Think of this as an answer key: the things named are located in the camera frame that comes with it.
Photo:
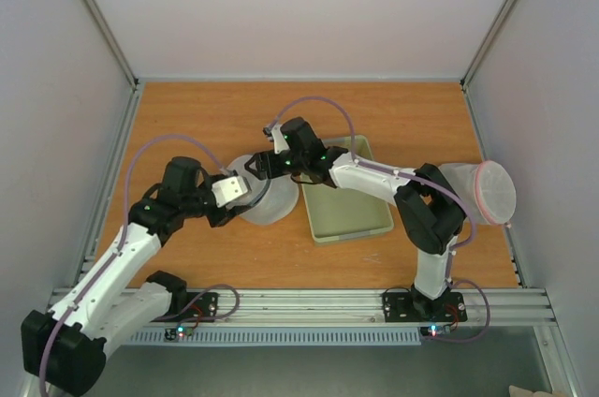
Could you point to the grey slotted cable duct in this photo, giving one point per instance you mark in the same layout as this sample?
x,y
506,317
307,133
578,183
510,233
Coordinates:
x,y
291,336

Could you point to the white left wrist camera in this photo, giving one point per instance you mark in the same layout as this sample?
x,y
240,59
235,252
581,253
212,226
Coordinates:
x,y
231,190

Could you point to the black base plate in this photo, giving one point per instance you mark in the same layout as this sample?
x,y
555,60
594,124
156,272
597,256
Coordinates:
x,y
403,305
205,306

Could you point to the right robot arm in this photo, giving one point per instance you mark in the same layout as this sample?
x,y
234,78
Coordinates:
x,y
431,212

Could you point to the green plastic basket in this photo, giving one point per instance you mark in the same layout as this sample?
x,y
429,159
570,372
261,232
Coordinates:
x,y
343,215

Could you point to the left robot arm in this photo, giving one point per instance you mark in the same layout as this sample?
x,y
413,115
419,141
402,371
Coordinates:
x,y
69,345

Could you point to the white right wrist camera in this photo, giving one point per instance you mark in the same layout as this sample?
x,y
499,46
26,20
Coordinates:
x,y
275,135

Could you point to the aluminium front rail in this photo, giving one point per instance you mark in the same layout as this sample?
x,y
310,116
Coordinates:
x,y
299,305

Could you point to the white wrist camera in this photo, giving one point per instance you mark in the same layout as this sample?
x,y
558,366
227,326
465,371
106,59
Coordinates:
x,y
231,190
275,135

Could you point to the white mesh laundry bag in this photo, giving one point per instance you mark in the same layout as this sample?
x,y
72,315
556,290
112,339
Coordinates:
x,y
270,200

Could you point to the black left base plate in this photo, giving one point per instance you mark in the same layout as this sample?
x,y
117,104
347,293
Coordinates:
x,y
205,306

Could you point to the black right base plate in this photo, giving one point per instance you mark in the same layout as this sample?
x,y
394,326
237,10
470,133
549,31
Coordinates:
x,y
403,305

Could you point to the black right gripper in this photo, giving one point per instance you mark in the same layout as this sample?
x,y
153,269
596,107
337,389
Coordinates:
x,y
267,164

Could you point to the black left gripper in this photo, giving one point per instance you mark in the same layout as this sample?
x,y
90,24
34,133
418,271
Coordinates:
x,y
226,215

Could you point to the pink-rimmed mesh laundry bag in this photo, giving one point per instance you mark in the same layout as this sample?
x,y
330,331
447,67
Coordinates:
x,y
486,189

